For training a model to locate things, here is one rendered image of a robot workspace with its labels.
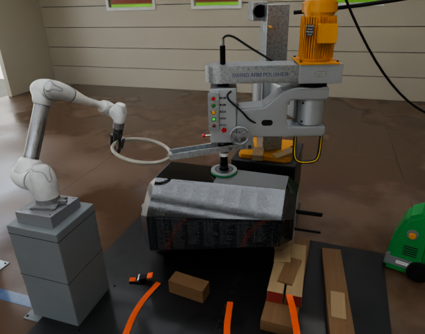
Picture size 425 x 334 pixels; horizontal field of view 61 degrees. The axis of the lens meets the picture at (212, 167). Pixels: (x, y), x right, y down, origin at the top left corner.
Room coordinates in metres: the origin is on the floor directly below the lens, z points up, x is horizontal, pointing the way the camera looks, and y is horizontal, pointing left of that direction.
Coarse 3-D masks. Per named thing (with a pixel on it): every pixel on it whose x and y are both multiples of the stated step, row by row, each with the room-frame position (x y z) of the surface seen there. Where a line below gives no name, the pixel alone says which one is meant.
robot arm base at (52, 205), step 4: (60, 196) 2.17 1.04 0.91; (64, 196) 2.20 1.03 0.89; (52, 200) 2.08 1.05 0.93; (56, 200) 2.10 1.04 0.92; (60, 200) 2.11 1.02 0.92; (64, 200) 2.11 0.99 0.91; (36, 204) 2.08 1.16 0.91; (40, 204) 2.06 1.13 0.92; (44, 204) 2.06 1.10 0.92; (48, 204) 2.06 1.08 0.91; (52, 204) 2.07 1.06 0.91; (56, 204) 2.09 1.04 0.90; (60, 204) 2.10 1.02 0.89; (32, 208) 2.06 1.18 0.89; (36, 208) 2.06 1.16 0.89; (40, 208) 2.05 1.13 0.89; (44, 208) 2.05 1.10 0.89; (48, 208) 2.04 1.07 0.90; (52, 208) 2.04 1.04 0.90; (56, 208) 2.06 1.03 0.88
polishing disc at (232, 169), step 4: (216, 164) 2.79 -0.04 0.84; (228, 164) 2.78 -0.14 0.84; (212, 168) 2.71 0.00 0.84; (216, 168) 2.71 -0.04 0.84; (232, 168) 2.70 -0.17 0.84; (236, 168) 2.70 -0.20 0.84; (212, 172) 2.65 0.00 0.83; (216, 172) 2.63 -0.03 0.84; (220, 172) 2.63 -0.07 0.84; (224, 172) 2.63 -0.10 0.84; (228, 172) 2.63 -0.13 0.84; (232, 172) 2.63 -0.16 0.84
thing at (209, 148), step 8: (200, 144) 2.76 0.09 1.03; (208, 144) 2.75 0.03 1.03; (216, 144) 2.75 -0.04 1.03; (232, 144) 2.64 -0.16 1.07; (176, 152) 2.77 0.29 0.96; (184, 152) 2.65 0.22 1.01; (192, 152) 2.65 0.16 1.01; (200, 152) 2.65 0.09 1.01; (208, 152) 2.64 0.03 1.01; (216, 152) 2.64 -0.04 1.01
